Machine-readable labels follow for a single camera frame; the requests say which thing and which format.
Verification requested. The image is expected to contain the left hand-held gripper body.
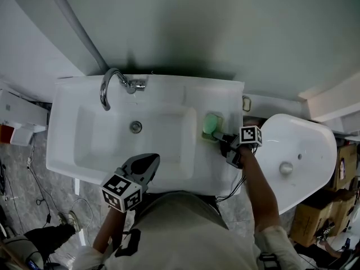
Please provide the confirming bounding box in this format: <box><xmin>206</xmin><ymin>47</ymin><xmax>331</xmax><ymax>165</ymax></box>
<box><xmin>101</xmin><ymin>170</ymin><xmax>149</xmax><ymax>214</ymax></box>

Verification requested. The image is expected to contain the labelled cardboard box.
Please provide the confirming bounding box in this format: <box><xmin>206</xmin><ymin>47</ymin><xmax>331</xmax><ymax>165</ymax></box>
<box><xmin>331</xmin><ymin>143</ymin><xmax>358</xmax><ymax>191</ymax></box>

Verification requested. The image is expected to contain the person's left forearm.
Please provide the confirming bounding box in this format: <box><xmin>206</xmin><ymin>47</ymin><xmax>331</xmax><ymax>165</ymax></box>
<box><xmin>92</xmin><ymin>206</ymin><xmax>127</xmax><ymax>254</ymax></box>

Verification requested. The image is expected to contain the person's beige shirt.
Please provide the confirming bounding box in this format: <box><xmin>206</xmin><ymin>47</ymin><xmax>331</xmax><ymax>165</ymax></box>
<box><xmin>71</xmin><ymin>190</ymin><xmax>304</xmax><ymax>270</ymax></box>

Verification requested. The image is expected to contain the small beige rectangular tray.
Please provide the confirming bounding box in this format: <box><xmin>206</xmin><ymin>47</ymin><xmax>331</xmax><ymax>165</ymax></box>
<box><xmin>241</xmin><ymin>94</ymin><xmax>252</xmax><ymax>113</ymax></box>

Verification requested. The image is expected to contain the white ceramic vanity sink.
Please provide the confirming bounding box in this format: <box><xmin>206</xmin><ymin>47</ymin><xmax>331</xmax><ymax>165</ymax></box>
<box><xmin>46</xmin><ymin>74</ymin><xmax>244</xmax><ymax>196</ymax></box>

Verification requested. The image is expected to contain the large white carton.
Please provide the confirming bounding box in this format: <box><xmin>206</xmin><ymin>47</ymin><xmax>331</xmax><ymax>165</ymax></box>
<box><xmin>0</xmin><ymin>90</ymin><xmax>49</xmax><ymax>126</ymax></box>

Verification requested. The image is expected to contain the white loose ceramic basin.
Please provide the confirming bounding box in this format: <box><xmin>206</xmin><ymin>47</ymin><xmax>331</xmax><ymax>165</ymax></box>
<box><xmin>257</xmin><ymin>113</ymin><xmax>338</xmax><ymax>215</ymax></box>

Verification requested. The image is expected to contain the large plain cardboard box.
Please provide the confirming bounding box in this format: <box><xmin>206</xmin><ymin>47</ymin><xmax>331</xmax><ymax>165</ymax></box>
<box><xmin>289</xmin><ymin>190</ymin><xmax>356</xmax><ymax>248</ymax></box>

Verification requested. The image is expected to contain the green soap bar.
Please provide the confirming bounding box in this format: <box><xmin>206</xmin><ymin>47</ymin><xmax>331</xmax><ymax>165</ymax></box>
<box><xmin>202</xmin><ymin>114</ymin><xmax>219</xmax><ymax>133</ymax></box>

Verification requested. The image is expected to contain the small white box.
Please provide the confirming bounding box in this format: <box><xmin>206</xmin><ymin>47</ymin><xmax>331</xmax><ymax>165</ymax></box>
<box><xmin>10</xmin><ymin>122</ymin><xmax>47</xmax><ymax>146</ymax></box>

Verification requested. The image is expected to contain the chrome sink faucet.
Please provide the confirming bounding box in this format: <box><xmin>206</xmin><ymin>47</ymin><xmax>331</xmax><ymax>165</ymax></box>
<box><xmin>100</xmin><ymin>67</ymin><xmax>147</xmax><ymax>111</ymax></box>

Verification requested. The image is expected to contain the white metal beam frame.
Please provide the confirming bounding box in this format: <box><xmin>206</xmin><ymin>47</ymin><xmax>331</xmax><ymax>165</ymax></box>
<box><xmin>298</xmin><ymin>71</ymin><xmax>360</xmax><ymax>123</ymax></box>

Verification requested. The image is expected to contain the person's right forearm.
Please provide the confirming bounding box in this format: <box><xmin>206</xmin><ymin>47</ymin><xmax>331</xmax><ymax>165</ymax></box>
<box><xmin>240</xmin><ymin>146</ymin><xmax>282</xmax><ymax>233</ymax></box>

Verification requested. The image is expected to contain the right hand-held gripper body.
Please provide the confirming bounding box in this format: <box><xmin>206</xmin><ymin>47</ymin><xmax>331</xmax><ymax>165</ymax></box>
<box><xmin>220</xmin><ymin>125</ymin><xmax>263</xmax><ymax>169</ymax></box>

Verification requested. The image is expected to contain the orange red box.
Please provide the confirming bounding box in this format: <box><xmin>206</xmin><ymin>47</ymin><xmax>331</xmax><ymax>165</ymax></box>
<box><xmin>0</xmin><ymin>124</ymin><xmax>14</xmax><ymax>145</ymax></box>

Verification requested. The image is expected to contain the grey partition frame post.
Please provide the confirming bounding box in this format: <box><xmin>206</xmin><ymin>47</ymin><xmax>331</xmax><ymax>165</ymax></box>
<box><xmin>46</xmin><ymin>0</ymin><xmax>109</xmax><ymax>74</ymax></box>

